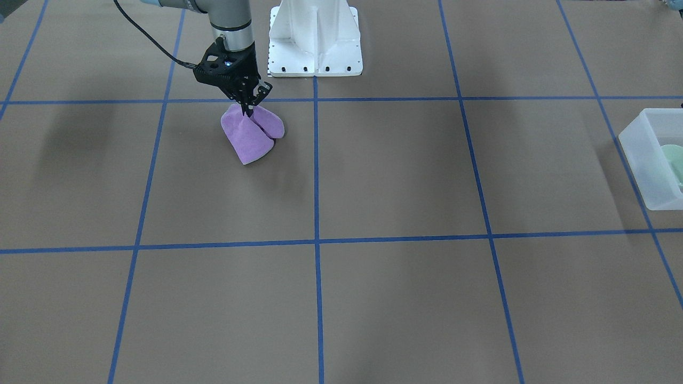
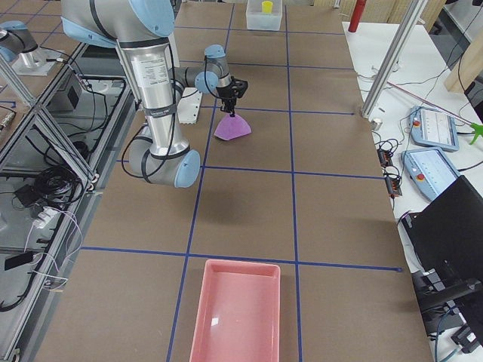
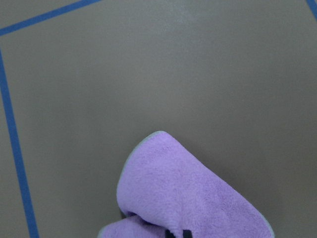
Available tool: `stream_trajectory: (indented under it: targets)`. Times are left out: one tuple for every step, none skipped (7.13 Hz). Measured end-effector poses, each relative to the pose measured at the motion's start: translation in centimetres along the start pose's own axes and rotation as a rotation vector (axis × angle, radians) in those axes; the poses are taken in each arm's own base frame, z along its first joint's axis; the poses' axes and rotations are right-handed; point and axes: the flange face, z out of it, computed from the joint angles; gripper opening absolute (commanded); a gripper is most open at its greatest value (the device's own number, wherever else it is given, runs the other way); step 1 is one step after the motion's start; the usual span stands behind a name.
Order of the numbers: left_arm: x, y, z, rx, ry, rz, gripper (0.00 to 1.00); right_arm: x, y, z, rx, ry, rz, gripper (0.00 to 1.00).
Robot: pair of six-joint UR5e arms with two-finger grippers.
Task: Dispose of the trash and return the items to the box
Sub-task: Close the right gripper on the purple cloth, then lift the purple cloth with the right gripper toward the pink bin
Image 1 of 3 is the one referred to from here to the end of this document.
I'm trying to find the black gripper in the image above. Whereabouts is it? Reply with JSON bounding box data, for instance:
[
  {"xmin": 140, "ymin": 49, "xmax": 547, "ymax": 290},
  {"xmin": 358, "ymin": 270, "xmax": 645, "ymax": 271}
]
[{"xmin": 193, "ymin": 38, "xmax": 273, "ymax": 118}]

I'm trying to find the purple cloth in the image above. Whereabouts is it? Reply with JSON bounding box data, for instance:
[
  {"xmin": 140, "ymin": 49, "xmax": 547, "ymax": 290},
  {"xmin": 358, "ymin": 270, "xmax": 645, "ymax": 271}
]
[{"xmin": 220, "ymin": 103, "xmax": 285, "ymax": 165}]

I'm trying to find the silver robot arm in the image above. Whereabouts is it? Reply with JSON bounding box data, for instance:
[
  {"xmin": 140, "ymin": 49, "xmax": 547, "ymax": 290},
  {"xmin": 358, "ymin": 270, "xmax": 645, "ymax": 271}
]
[{"xmin": 146, "ymin": 1, "xmax": 272, "ymax": 117}]

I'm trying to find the translucent plastic bin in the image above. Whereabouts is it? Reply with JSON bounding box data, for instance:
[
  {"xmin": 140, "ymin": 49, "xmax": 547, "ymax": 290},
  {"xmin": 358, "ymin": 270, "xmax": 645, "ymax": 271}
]
[{"xmin": 618, "ymin": 108, "xmax": 682, "ymax": 211}]

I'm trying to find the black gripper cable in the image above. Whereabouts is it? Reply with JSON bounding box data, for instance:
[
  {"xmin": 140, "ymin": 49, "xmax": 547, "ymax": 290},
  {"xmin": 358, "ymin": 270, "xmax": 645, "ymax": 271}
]
[{"xmin": 113, "ymin": 0, "xmax": 198, "ymax": 69}]

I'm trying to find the white pedestal column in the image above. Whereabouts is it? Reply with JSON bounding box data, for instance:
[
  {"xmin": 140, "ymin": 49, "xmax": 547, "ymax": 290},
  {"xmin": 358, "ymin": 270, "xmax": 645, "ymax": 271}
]
[{"xmin": 267, "ymin": 1, "xmax": 363, "ymax": 77}]

